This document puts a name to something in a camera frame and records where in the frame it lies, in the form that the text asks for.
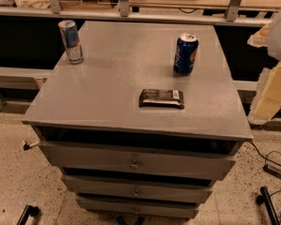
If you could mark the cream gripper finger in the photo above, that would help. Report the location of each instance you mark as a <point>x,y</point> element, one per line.
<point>267,101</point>
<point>260,38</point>

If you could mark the black rxbar chocolate bar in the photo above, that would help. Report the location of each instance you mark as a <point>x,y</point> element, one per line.
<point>167,98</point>

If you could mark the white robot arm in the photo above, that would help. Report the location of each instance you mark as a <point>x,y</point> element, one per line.
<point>274,38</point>

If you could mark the blue pepsi can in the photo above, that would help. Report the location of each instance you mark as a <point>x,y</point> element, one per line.
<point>186,51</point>

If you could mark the silver blue redbull can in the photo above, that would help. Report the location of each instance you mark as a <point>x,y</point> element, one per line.
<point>70,36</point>

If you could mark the black right base leg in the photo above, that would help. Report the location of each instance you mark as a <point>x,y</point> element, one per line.
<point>264,198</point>

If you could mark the black base leg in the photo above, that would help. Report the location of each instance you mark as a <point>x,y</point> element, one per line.
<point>264,198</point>
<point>28,211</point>

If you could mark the grey drawer cabinet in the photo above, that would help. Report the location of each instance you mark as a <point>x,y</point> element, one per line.
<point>97,101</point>

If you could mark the top grey drawer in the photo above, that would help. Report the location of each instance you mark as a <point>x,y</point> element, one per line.
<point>124,159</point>

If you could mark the grey drawer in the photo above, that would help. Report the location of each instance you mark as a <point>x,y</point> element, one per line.
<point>157,209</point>
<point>133,189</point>
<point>124,159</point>

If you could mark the bottom grey drawer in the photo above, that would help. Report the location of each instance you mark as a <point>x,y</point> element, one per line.
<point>157,209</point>

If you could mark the middle grey drawer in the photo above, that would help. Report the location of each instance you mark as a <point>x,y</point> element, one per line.
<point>133,189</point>

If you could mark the black left base leg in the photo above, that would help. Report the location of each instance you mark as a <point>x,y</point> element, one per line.
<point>28,211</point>

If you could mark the grey metal shelf rail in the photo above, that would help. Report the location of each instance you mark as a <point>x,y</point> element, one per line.
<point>124,14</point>

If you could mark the black power adapter with cable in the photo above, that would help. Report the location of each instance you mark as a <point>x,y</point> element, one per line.
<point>271,167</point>

